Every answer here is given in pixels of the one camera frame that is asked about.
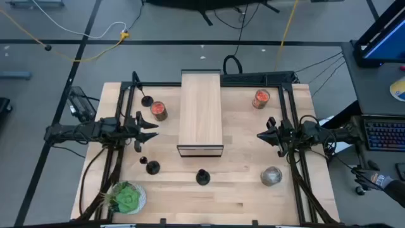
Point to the grey computer desk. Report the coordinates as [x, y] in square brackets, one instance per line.
[373, 88]

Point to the computer monitor with blue screen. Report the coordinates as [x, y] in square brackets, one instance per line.
[389, 44]

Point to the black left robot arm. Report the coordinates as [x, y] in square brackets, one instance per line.
[79, 130]

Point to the green succulent in white pot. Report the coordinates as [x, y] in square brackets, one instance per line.
[128, 199]

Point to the small black round floor object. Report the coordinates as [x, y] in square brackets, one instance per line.
[48, 47]

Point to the person's forearm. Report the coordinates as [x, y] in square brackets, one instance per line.
[397, 191]

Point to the person's hand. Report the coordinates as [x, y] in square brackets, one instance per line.
[375, 179]

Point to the wooden shelf with black frame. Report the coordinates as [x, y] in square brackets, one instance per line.
[200, 107]

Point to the black room divider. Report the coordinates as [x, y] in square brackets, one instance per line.
[202, 3]

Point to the black phone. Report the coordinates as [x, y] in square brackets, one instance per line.
[401, 171]

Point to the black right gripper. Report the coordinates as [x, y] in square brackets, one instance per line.
[286, 134]

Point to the black frame bracket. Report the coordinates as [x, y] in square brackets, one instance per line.
[136, 77]

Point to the grey metal floor bar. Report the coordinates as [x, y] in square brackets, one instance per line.
[34, 3]
[14, 75]

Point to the dark keyboard desk tray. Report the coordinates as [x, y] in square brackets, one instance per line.
[379, 158]

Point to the backlit computer keyboard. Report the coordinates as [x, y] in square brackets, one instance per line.
[384, 134]

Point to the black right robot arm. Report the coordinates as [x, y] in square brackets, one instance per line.
[341, 134]

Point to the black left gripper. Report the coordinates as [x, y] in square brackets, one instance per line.
[128, 130]

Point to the white blue yellow round pad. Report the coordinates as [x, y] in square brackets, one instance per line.
[398, 90]

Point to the black aluminium table frame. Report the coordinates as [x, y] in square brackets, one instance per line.
[158, 84]

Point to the black perforated metal box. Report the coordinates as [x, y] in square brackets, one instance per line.
[253, 78]

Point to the black caster wheel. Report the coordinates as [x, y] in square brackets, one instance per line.
[359, 191]

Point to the black candle stick holder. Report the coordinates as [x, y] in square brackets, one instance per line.
[153, 168]
[147, 101]
[202, 178]

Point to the black chair base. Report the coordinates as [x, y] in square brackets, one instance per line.
[4, 106]

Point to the red candle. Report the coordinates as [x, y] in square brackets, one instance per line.
[158, 109]
[261, 96]

